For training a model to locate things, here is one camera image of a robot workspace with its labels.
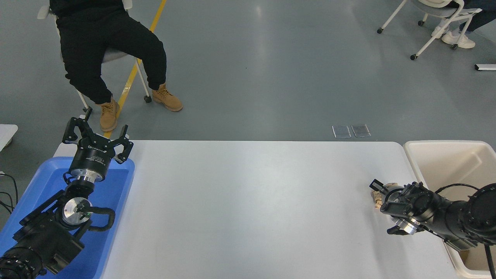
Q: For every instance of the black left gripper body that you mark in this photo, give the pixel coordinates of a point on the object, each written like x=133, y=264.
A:
x=93, y=157

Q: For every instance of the tan paper ball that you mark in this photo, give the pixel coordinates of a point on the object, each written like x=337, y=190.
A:
x=376, y=200

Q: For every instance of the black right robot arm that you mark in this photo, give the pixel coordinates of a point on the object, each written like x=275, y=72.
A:
x=426, y=205

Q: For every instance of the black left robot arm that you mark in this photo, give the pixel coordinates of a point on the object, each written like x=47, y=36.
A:
x=42, y=236

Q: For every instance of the blue plastic tray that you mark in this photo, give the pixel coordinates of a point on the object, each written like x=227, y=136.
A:
x=116, y=186

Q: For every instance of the clear floor plate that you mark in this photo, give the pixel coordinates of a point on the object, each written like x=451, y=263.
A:
x=361, y=130
x=341, y=131

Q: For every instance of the large pale plastic bin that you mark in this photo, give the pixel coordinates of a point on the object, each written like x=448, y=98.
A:
x=445, y=162

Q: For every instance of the white table corner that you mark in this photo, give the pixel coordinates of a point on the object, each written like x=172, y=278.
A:
x=7, y=133

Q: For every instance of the white chair with grey seat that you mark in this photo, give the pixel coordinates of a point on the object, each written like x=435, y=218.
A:
x=114, y=55

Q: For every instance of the seated person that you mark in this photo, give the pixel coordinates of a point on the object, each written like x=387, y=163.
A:
x=97, y=38

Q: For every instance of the white flat bar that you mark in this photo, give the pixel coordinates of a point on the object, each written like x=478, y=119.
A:
x=486, y=67

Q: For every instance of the white wheeled chair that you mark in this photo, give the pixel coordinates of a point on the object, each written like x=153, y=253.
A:
x=438, y=11

